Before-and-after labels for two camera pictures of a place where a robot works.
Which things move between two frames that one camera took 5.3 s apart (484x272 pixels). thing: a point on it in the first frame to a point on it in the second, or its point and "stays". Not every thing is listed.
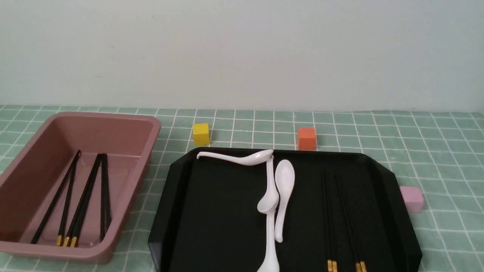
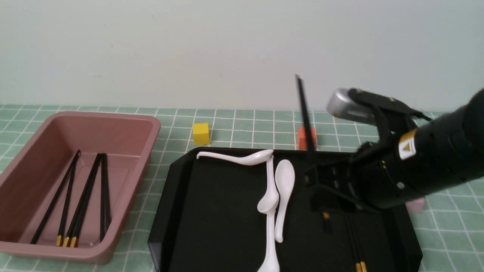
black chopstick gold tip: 329,261 to 310,143
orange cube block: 307,139 stays
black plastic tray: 350,210 stays
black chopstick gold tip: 74,238 stays
